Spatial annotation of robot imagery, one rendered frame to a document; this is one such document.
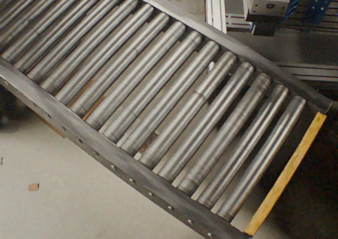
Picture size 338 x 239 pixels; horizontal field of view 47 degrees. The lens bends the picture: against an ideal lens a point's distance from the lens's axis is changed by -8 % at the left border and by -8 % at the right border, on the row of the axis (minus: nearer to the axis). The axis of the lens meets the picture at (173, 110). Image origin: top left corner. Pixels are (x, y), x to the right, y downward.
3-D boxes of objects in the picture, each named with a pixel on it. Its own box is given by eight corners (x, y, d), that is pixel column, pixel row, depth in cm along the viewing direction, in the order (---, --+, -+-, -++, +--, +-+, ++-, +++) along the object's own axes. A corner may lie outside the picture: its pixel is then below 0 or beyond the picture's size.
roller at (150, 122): (224, 50, 133) (218, 39, 130) (133, 164, 116) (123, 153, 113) (213, 49, 137) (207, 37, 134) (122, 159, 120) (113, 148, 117)
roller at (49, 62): (128, -2, 144) (127, -11, 140) (35, 92, 127) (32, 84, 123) (117, -8, 146) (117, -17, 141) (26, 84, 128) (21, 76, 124)
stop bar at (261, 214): (325, 119, 120) (328, 116, 118) (251, 239, 104) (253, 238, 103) (317, 113, 121) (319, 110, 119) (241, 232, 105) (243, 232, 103)
